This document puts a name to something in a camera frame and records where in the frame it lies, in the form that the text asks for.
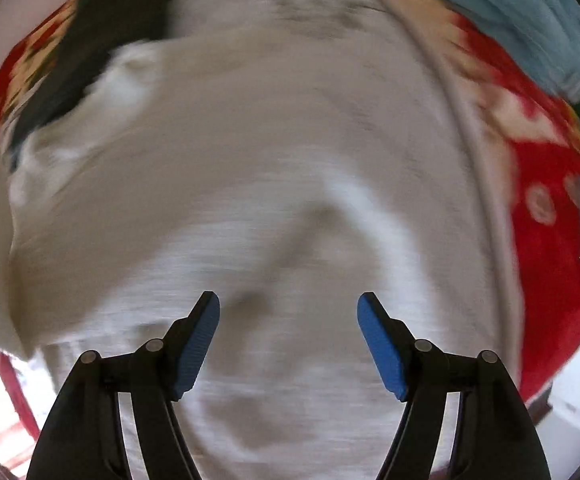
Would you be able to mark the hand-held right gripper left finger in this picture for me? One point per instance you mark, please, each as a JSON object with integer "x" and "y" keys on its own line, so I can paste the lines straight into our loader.
{"x": 200, "y": 345}

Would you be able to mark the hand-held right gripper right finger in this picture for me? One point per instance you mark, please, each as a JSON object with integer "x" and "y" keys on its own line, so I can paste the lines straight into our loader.
{"x": 382, "y": 345}

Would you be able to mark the white fuzzy knit garment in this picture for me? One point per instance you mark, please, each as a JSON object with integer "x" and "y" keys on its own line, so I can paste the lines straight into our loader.
{"x": 270, "y": 160}

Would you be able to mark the red floral blanket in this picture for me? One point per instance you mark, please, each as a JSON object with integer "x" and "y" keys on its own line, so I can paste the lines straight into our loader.
{"x": 544, "y": 260}

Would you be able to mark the black leather garment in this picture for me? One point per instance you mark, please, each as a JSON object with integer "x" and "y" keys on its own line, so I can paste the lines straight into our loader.
{"x": 100, "y": 35}

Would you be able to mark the white dotted-grid printed bed sheet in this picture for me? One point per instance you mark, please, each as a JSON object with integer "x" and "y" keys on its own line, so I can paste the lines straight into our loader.
{"x": 230, "y": 5}

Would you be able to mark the light blue cloth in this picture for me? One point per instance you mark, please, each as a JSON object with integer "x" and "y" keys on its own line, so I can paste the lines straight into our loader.
{"x": 509, "y": 5}

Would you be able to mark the red wooden frame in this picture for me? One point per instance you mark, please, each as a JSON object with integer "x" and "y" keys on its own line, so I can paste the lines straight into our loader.
{"x": 17, "y": 395}

